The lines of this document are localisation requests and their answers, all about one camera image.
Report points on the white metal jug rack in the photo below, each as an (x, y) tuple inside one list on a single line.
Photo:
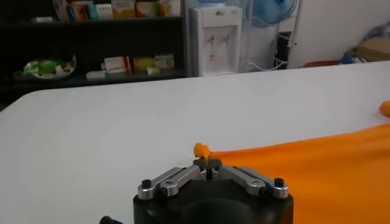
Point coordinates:
[(295, 30)]

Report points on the red green medicine box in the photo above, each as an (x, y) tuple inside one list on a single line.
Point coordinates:
[(146, 9)]

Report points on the bowl with green packets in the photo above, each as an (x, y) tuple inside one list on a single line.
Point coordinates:
[(45, 67)]

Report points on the tilted blue water jug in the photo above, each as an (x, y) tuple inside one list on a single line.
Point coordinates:
[(271, 12)]

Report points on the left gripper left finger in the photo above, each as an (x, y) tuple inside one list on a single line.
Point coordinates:
[(179, 178)]

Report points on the white water dispenser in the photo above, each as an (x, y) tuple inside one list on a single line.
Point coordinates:
[(217, 45)]

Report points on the red white flat box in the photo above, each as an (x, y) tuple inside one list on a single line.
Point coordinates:
[(117, 64)]

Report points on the orange t-shirt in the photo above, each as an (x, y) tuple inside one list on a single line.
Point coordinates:
[(335, 170)]

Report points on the large white table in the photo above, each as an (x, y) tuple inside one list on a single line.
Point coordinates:
[(122, 121)]

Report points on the yellow white medicine box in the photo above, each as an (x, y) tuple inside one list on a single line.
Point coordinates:
[(123, 9)]

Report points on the black shelf unit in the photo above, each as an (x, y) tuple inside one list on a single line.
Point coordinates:
[(91, 39)]

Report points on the pile of grey clothes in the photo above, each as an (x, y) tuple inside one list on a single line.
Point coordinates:
[(381, 30)]

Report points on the tilted brown cardboard box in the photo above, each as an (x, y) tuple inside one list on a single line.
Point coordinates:
[(373, 48)]

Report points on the black stand behind rack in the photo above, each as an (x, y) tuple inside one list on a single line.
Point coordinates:
[(283, 48)]

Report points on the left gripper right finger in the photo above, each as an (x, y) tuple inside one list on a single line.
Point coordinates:
[(243, 178)]

